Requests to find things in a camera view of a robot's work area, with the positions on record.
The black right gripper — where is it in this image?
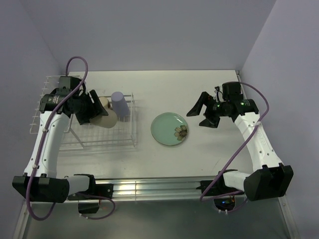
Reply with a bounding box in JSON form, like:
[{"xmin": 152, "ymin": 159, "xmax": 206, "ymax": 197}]
[{"xmin": 186, "ymin": 91, "xmax": 229, "ymax": 128}]

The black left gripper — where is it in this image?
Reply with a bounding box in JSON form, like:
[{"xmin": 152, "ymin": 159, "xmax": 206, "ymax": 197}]
[{"xmin": 72, "ymin": 90, "xmax": 107, "ymax": 125}]

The steel cup with brown band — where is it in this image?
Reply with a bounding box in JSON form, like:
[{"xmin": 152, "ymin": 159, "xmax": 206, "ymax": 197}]
[{"xmin": 99, "ymin": 96, "xmax": 112, "ymax": 109}]

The lilac plastic cup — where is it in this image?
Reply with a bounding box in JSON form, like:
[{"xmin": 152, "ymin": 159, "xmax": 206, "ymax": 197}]
[{"xmin": 111, "ymin": 92, "xmax": 130, "ymax": 118}]

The beige ceramic bowl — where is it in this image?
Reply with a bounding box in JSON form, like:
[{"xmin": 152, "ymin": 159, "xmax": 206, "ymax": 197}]
[{"xmin": 90, "ymin": 109, "xmax": 118, "ymax": 128}]

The green floral plate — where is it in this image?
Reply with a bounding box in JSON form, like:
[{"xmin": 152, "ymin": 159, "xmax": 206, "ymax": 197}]
[{"xmin": 151, "ymin": 112, "xmax": 188, "ymax": 146}]

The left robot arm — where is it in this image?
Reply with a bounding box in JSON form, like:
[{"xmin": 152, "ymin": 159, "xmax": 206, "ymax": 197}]
[{"xmin": 12, "ymin": 76, "xmax": 108, "ymax": 203}]

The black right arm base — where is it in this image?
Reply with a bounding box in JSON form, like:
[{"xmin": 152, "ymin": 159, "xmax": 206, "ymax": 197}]
[{"xmin": 204, "ymin": 179, "xmax": 237, "ymax": 211}]

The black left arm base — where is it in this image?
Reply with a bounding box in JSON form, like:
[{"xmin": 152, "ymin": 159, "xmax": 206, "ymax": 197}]
[{"xmin": 76, "ymin": 184, "xmax": 116, "ymax": 216}]

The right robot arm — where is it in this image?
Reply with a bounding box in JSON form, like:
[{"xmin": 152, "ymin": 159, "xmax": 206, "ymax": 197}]
[{"xmin": 187, "ymin": 82, "xmax": 294, "ymax": 201}]

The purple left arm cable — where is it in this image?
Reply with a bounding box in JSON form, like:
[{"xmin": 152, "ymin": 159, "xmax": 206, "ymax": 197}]
[{"xmin": 26, "ymin": 56, "xmax": 88, "ymax": 221}]

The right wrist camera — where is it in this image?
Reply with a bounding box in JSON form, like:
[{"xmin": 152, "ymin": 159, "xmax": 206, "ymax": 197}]
[{"xmin": 214, "ymin": 86, "xmax": 223, "ymax": 99}]

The white wire dish rack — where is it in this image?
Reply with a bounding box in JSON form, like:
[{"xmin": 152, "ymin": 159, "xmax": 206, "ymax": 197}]
[{"xmin": 29, "ymin": 76, "xmax": 136, "ymax": 151}]

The aluminium mounting rail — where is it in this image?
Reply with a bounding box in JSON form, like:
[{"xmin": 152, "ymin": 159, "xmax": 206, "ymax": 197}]
[{"xmin": 96, "ymin": 176, "xmax": 214, "ymax": 202}]

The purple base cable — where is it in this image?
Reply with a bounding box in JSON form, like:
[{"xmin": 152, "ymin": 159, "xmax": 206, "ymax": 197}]
[{"xmin": 82, "ymin": 195, "xmax": 116, "ymax": 220}]

